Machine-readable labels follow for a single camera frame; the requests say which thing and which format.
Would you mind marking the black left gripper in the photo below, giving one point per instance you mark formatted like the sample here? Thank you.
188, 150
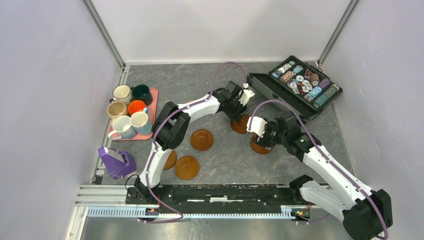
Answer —
236, 116

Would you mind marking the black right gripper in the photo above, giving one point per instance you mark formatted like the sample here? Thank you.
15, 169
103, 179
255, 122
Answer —
263, 141

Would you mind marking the brown wooden coaster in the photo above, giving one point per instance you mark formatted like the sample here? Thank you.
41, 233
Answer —
171, 160
202, 140
257, 148
187, 168
240, 127

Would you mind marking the white mug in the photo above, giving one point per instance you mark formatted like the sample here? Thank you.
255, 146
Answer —
122, 129

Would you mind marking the beige mug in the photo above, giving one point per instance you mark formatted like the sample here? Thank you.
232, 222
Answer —
117, 109

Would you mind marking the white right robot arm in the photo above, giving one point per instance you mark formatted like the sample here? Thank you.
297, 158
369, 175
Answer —
364, 213

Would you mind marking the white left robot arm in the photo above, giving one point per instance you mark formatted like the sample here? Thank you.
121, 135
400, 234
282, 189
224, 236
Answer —
170, 127

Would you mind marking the black poker chip case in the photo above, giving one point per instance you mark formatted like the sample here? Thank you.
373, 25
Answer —
304, 87

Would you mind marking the pink tray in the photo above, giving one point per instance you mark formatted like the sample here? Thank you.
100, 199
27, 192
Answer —
151, 110

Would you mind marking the light blue mug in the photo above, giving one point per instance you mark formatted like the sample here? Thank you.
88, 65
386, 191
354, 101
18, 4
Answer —
141, 122

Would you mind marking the dark green mug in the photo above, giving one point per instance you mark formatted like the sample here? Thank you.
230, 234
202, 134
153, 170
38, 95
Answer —
142, 92

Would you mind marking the orange mug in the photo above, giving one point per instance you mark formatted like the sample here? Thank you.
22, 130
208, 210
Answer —
136, 106

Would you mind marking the cream mug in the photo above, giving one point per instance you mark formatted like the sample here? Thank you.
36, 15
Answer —
122, 93

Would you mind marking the purple plastic stand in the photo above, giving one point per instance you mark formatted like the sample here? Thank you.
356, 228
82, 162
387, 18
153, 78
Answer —
118, 164

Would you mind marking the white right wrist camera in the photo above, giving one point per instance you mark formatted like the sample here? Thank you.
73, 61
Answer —
256, 125

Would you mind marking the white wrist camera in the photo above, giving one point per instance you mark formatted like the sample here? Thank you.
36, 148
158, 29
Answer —
246, 95
256, 125

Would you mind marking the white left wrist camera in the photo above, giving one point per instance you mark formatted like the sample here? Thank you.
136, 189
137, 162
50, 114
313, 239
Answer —
246, 95

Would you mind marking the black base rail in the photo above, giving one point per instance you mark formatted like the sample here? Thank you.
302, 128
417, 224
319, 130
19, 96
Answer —
219, 199

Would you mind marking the aluminium frame rail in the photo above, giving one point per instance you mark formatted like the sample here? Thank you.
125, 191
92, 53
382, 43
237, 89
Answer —
109, 201

